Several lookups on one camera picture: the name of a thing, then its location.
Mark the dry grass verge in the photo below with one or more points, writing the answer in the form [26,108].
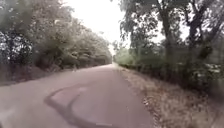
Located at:
[166,100]

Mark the dirt verge with leaves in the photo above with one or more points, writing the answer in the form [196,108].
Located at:
[23,76]

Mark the row of trees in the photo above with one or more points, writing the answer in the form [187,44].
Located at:
[180,43]
[46,40]

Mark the grey asphalt road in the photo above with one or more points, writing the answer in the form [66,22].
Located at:
[100,86]

